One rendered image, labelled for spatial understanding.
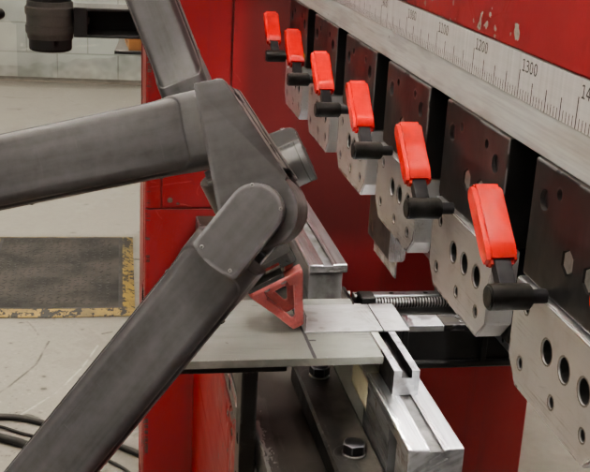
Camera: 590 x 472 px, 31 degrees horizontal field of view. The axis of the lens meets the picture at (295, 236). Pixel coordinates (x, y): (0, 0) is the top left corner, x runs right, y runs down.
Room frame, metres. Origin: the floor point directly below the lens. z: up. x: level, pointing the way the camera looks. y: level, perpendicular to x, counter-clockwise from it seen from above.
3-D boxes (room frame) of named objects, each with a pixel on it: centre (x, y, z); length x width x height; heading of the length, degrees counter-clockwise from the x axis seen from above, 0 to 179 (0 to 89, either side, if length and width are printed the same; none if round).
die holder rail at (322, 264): (1.75, -0.01, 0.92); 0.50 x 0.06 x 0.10; 11
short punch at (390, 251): (1.21, -0.11, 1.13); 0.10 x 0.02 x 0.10; 11
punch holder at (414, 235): (1.04, -0.14, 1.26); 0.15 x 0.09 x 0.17; 11
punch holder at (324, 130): (1.43, -0.06, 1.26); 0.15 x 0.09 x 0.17; 11
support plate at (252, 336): (1.19, 0.04, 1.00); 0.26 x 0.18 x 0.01; 101
